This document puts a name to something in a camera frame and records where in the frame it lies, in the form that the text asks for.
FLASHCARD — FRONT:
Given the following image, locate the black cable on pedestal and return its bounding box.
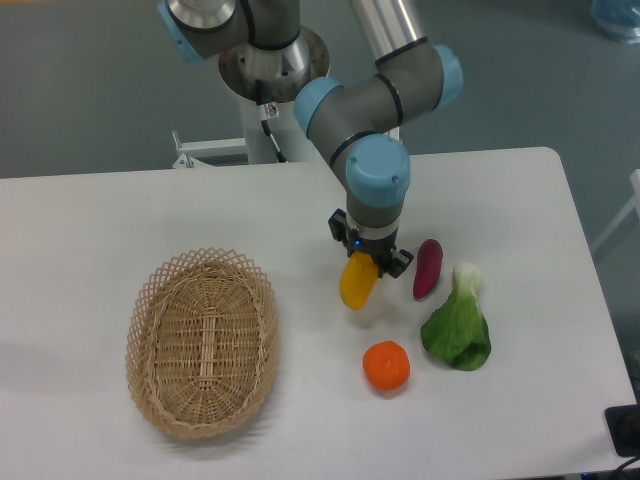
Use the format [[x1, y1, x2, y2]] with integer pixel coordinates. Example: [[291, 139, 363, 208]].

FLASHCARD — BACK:
[[253, 78, 290, 164]]

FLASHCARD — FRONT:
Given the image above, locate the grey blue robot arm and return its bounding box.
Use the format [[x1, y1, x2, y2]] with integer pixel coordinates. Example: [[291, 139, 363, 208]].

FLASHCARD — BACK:
[[157, 1, 463, 277]]

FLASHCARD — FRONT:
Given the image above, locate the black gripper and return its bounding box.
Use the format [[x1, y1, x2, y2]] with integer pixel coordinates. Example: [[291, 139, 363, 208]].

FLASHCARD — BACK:
[[328, 209, 414, 279]]

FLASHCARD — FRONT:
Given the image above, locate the yellow mango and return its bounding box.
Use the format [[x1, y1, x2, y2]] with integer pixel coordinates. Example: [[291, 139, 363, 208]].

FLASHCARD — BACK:
[[339, 251, 379, 310]]

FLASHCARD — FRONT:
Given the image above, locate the white frame at right edge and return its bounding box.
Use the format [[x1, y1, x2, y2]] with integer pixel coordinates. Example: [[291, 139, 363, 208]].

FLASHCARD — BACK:
[[590, 169, 639, 258]]

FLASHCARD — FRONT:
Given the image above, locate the green bok choy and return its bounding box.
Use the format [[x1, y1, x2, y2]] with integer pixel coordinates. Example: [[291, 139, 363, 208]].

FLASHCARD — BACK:
[[420, 262, 492, 372]]

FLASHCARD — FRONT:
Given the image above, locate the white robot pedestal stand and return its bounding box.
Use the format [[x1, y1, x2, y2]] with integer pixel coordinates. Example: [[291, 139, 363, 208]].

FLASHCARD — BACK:
[[171, 27, 401, 169]]

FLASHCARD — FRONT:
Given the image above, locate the blue plastic bag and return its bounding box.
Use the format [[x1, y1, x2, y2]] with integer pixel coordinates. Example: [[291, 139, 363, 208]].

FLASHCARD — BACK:
[[590, 0, 639, 44]]

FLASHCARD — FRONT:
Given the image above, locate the purple sweet potato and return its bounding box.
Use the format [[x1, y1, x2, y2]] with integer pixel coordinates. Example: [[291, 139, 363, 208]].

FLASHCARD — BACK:
[[413, 239, 444, 300]]

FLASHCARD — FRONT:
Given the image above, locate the orange tangerine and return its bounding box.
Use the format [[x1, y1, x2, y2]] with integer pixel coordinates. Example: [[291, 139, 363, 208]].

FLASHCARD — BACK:
[[362, 340, 411, 393]]

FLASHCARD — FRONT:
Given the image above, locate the woven wicker basket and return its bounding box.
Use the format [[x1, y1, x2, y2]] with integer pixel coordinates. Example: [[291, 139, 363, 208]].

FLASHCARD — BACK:
[[125, 248, 279, 439]]

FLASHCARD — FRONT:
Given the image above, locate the black device at table edge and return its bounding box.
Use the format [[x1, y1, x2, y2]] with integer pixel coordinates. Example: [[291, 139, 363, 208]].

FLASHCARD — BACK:
[[604, 404, 639, 457]]

